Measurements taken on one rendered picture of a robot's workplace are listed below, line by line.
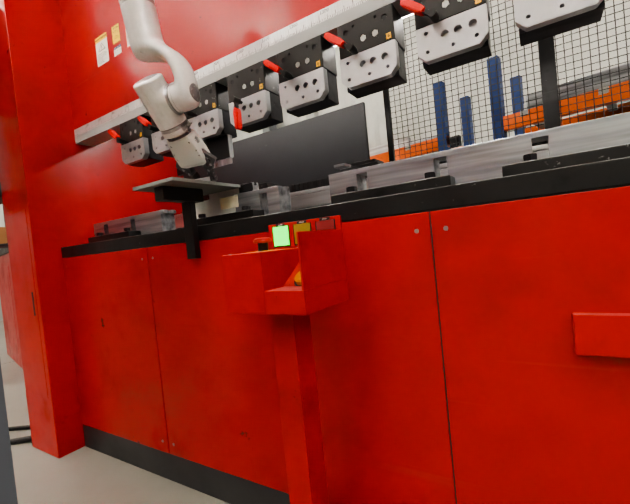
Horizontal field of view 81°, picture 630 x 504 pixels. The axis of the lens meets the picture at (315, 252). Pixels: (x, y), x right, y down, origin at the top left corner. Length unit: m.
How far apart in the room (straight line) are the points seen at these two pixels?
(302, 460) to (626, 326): 0.63
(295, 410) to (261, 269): 0.30
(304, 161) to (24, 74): 1.21
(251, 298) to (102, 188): 1.42
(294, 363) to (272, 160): 1.24
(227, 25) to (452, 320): 1.09
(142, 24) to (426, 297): 1.00
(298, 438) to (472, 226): 0.55
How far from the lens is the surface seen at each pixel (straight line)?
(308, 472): 0.87
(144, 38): 1.21
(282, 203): 1.14
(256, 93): 1.22
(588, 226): 0.79
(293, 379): 0.79
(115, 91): 1.81
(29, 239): 1.92
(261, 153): 1.89
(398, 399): 0.92
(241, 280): 0.75
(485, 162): 0.92
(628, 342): 0.80
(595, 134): 0.92
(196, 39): 1.47
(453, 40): 0.99
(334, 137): 1.67
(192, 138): 1.18
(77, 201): 1.99
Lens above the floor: 0.79
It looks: 2 degrees down
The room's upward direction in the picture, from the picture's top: 6 degrees counter-clockwise
